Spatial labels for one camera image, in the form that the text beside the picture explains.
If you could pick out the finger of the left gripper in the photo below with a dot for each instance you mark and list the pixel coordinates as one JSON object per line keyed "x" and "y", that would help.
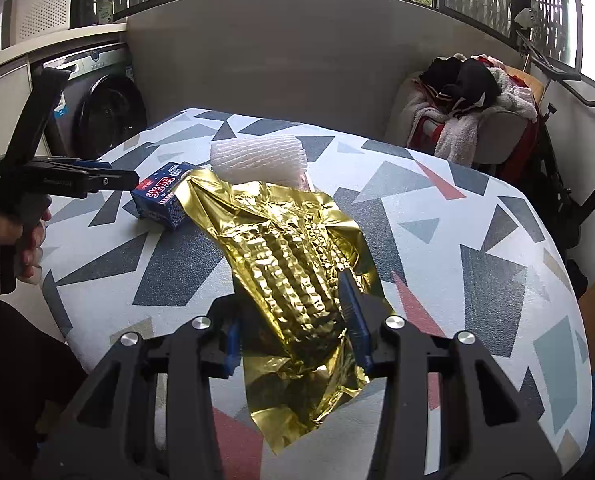
{"x": 78, "y": 162}
{"x": 79, "y": 183}

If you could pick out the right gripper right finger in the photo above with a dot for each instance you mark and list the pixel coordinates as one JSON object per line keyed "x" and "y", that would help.
{"x": 449, "y": 410}

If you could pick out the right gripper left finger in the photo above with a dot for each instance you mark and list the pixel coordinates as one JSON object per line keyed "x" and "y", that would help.
{"x": 145, "y": 411}

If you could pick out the blue cardboard box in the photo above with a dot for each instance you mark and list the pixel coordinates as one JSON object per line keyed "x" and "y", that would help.
{"x": 155, "y": 196}

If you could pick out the white foam fruit net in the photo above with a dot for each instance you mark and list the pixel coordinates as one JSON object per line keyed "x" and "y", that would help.
{"x": 277, "y": 159}

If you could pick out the gold foil wrapper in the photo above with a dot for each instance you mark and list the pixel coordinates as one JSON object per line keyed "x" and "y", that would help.
{"x": 286, "y": 248}

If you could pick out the white red paper package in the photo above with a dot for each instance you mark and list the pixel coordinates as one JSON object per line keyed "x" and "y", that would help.
{"x": 304, "y": 184}

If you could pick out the person's left hand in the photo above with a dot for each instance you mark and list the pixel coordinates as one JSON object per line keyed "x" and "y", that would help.
{"x": 29, "y": 246}

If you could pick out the grey front-load washing machine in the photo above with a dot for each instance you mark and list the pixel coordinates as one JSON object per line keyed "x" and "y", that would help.
{"x": 100, "y": 107}

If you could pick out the white perforated laundry basket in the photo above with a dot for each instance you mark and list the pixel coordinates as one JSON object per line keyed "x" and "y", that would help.
{"x": 23, "y": 20}

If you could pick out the black exercise bike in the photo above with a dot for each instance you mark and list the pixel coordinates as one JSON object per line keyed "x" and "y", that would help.
{"x": 572, "y": 134}

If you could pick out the chair with clothes pile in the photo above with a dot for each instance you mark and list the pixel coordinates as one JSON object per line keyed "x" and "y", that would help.
{"x": 476, "y": 112}

